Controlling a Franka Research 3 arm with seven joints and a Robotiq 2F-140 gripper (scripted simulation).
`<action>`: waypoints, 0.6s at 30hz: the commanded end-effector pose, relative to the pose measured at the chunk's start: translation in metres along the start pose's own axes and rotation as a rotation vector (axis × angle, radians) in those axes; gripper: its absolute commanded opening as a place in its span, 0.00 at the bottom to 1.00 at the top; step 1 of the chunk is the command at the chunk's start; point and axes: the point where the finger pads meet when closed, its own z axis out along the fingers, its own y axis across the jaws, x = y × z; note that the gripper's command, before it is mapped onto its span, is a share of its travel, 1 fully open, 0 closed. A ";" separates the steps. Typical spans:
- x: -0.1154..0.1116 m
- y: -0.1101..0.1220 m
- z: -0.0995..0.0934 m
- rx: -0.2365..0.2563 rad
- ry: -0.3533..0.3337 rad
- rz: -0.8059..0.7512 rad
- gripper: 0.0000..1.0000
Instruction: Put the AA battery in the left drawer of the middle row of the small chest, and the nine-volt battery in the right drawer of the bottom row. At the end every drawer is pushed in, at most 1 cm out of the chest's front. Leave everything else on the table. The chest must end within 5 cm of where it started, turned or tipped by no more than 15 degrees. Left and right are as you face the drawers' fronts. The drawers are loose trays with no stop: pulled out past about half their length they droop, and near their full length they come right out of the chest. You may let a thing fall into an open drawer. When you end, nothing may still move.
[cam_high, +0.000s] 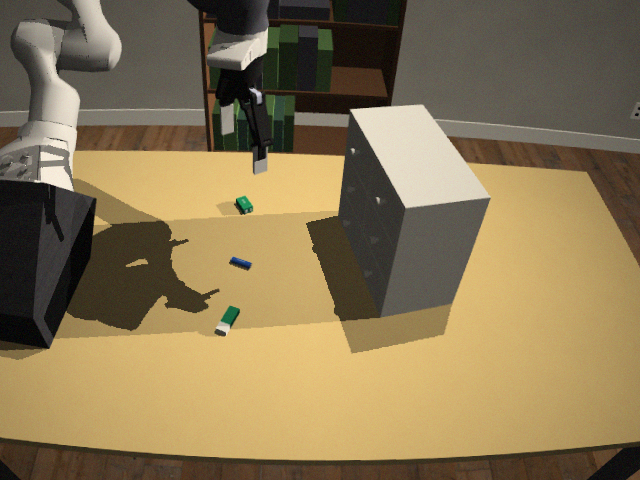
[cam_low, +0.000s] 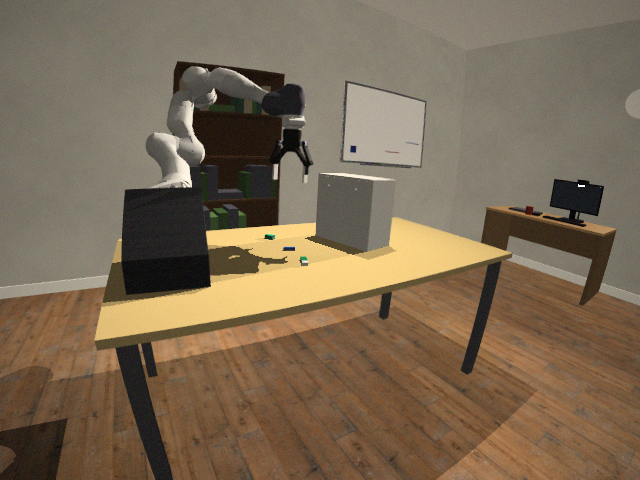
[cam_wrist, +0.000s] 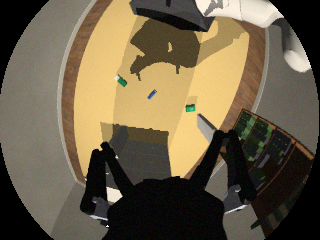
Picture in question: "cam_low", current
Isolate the grey drawer front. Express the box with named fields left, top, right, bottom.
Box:
left=319, top=175, right=343, bottom=198
left=343, top=178, right=372, bottom=204
left=340, top=222, right=368, bottom=250
left=316, top=216, right=340, bottom=241
left=342, top=200, right=370, bottom=227
left=318, top=196, right=342, bottom=220

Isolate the grey chest of drawers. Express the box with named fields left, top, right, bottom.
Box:
left=315, top=173, right=396, bottom=252

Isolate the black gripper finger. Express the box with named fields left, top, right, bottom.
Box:
left=290, top=141, right=313, bottom=183
left=269, top=140, right=288, bottom=180

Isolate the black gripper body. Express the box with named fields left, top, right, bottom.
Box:
left=282, top=129, right=302, bottom=152

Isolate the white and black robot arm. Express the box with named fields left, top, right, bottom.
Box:
left=146, top=66, right=306, bottom=188

